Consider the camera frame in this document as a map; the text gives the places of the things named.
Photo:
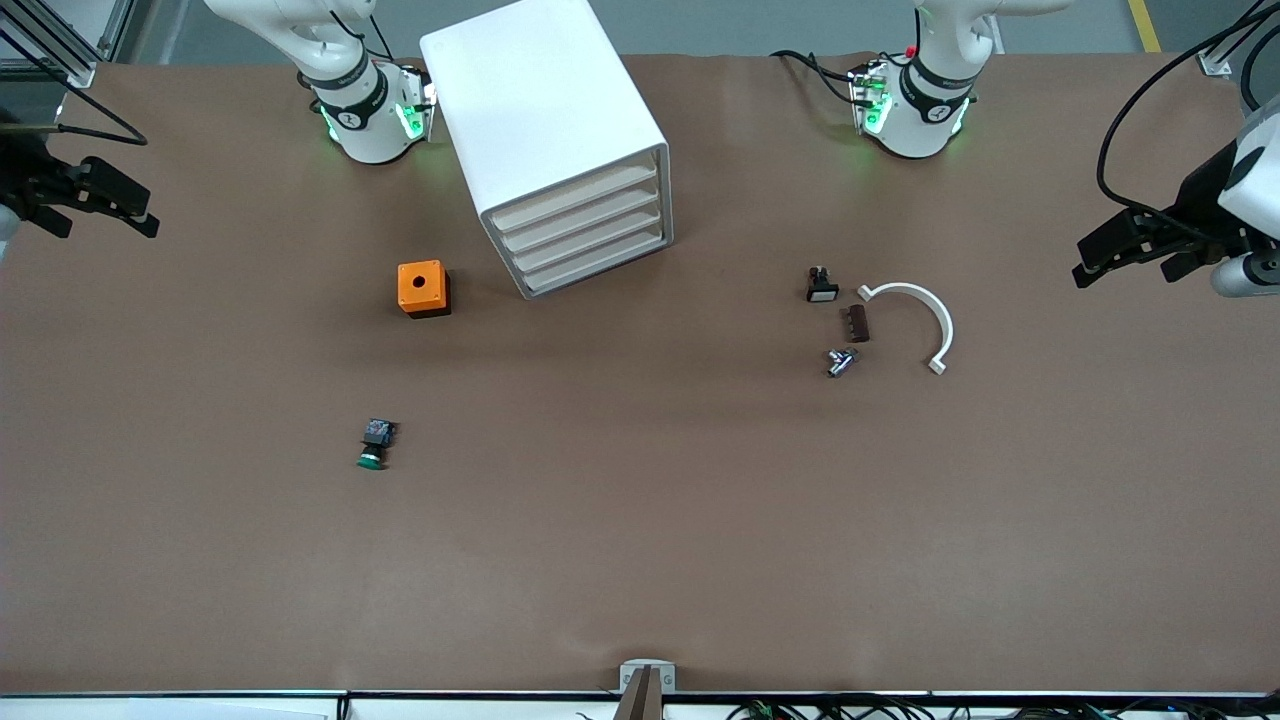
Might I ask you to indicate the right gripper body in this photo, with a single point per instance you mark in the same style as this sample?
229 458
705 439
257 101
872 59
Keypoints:
22 170

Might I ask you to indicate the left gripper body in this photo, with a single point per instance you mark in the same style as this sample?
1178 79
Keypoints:
1201 195

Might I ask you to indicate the green push button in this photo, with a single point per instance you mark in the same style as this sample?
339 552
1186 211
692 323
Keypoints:
377 437

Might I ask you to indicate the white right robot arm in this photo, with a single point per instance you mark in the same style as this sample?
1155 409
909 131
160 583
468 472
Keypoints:
365 120

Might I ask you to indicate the orange button box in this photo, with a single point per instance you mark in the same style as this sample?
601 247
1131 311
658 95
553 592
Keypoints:
408 295

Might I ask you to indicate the brown terminal block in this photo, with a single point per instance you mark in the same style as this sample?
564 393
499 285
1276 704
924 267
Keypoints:
857 324

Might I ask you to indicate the chrome valve fitting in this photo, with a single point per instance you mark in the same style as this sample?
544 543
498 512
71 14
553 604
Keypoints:
840 363

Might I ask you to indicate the aluminium frame profile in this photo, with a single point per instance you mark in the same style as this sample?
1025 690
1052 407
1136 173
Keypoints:
1213 62
80 72

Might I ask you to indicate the white curved bracket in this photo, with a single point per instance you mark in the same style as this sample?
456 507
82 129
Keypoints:
945 330

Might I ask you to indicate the black white switch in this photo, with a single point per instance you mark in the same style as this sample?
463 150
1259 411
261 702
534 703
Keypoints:
822 292

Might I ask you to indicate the grey metal bracket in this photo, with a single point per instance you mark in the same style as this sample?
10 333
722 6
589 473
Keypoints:
628 668

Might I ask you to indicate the brown post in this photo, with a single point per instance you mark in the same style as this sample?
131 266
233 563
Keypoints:
642 700

